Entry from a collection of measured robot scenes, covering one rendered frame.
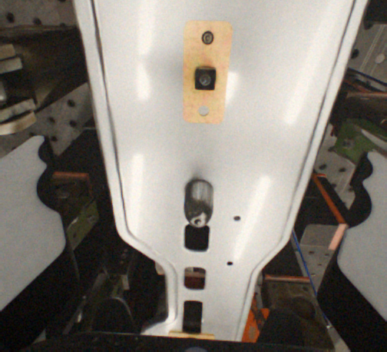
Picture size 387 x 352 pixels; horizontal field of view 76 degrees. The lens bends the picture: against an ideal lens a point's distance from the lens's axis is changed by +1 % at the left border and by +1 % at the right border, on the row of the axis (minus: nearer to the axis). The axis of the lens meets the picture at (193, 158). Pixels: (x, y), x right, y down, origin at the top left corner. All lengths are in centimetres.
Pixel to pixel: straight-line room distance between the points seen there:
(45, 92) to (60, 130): 43
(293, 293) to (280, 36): 43
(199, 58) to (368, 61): 44
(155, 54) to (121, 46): 3
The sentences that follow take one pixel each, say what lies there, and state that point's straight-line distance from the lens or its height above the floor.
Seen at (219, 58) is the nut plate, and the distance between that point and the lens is 22.
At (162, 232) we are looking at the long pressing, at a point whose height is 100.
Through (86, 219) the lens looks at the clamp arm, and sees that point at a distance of 34.
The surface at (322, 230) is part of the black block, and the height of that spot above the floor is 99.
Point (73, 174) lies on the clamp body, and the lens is 37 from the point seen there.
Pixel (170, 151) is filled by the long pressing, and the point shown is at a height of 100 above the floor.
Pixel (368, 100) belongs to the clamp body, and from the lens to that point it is 34.
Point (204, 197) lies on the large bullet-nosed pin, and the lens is 25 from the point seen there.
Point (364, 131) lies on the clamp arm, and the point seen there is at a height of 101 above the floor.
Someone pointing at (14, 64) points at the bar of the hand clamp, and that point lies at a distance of 21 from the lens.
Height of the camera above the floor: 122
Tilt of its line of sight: 59 degrees down
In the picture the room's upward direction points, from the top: 175 degrees counter-clockwise
